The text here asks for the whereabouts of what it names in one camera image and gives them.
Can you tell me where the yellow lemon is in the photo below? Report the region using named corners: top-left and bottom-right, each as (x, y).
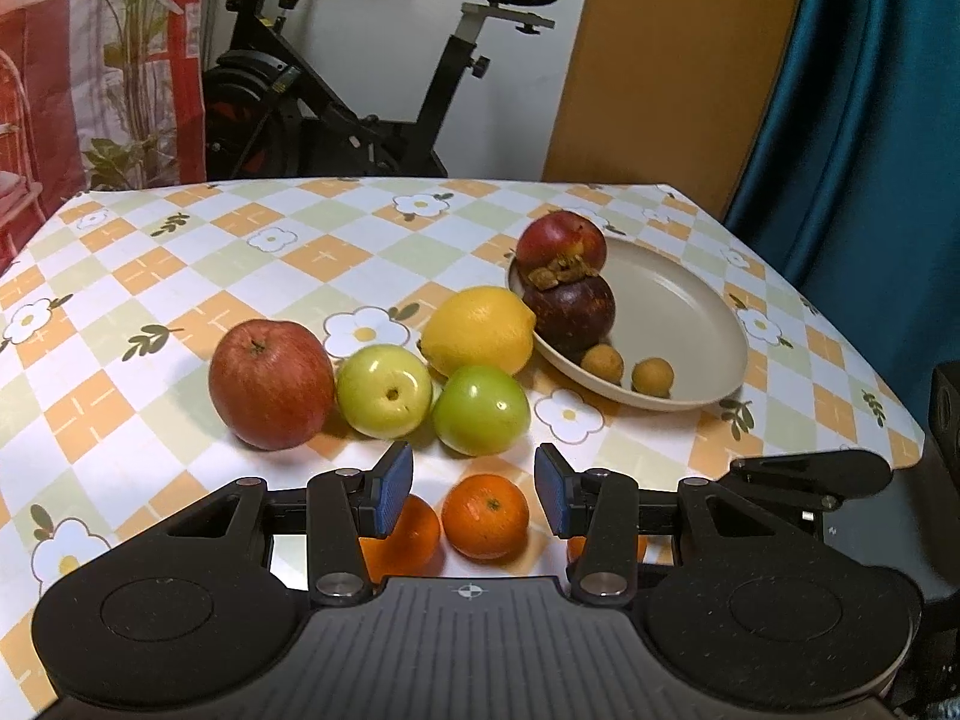
top-left (417, 286), bottom-right (538, 378)

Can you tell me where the red printed backdrop cloth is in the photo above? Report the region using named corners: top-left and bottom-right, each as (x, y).
top-left (0, 0), bottom-right (207, 275)

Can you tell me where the teal curtain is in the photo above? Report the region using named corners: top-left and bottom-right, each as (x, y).
top-left (721, 0), bottom-right (960, 436)

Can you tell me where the black exercise bike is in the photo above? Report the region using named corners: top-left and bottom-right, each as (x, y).
top-left (202, 0), bottom-right (563, 182)

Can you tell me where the bright red apple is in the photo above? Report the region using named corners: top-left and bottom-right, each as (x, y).
top-left (516, 212), bottom-right (607, 278)

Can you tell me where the wooden door panel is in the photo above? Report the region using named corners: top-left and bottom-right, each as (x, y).
top-left (541, 0), bottom-right (815, 222)

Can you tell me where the green round fruit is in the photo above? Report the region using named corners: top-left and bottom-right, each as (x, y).
top-left (431, 364), bottom-right (532, 456)

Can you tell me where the small brown longan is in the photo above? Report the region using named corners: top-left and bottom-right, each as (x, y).
top-left (582, 343), bottom-right (625, 385)
top-left (631, 357), bottom-right (674, 397)

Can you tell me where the dark purple mangosteen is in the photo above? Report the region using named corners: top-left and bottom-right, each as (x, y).
top-left (521, 259), bottom-right (617, 357)

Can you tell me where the checkered flower tablecloth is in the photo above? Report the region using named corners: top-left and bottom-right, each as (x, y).
top-left (0, 176), bottom-right (927, 616)

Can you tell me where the beige plate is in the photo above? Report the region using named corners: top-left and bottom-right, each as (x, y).
top-left (507, 232), bottom-right (751, 412)

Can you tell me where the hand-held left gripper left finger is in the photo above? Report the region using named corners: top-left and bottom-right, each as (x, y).
top-left (150, 442), bottom-right (416, 607)

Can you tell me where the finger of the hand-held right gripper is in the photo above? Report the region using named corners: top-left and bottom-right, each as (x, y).
top-left (731, 450), bottom-right (893, 512)

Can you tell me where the brownish red apple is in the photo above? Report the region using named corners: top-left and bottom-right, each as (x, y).
top-left (208, 319), bottom-right (336, 451)

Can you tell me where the small orange tangerine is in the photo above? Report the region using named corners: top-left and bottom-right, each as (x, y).
top-left (441, 474), bottom-right (530, 560)
top-left (358, 495), bottom-right (442, 569)
top-left (566, 532), bottom-right (647, 563)

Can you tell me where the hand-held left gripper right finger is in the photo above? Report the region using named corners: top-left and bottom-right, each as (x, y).
top-left (534, 442), bottom-right (818, 607)

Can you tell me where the yellow-green round fruit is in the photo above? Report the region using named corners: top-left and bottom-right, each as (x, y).
top-left (336, 345), bottom-right (434, 440)

